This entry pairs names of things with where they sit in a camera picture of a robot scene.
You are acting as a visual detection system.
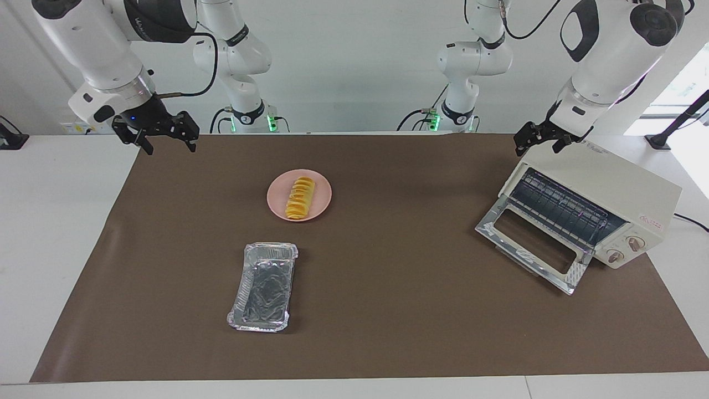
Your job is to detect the black left base cables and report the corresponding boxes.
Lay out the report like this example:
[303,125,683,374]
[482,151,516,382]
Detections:
[395,83,450,132]

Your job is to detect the black desk stand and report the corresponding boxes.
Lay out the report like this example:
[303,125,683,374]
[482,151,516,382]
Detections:
[645,89,709,151]

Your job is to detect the metal oven wire rack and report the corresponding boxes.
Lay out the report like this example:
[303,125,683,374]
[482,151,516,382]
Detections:
[508,167,630,248]

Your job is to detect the black right base cables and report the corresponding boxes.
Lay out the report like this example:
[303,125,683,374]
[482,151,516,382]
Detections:
[209,106,290,134]

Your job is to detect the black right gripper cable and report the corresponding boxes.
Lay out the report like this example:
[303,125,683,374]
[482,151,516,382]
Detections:
[157,32,218,100]

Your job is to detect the black base cables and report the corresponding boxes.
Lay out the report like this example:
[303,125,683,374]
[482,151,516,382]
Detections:
[209,106,290,134]
[395,83,450,132]

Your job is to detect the glass oven door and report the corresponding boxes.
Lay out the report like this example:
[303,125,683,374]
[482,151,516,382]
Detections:
[475,195,596,296]

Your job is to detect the bright window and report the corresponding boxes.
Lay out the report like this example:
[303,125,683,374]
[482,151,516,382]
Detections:
[625,42,709,137]

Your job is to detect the pink round plate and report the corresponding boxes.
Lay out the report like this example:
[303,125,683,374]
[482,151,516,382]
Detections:
[267,169,333,223]

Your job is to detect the black table clamp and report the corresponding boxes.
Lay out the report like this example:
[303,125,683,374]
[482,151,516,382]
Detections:
[0,115,30,151]

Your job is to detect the cream toaster oven body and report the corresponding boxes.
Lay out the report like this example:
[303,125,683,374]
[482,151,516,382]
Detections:
[499,139,683,270]

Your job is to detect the golden ridged bread loaf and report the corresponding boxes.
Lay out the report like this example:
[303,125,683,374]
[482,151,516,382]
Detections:
[285,176,317,221]

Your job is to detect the black oven power cord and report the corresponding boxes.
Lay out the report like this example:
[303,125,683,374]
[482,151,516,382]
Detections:
[673,213,709,233]

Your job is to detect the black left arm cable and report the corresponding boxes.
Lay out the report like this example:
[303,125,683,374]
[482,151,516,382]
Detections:
[496,0,556,40]

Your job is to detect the brown table mat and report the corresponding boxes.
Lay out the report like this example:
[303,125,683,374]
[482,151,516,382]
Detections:
[29,133,709,383]

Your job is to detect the aluminium foil baking tray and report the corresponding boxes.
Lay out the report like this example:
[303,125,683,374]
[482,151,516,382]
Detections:
[227,242,300,334]

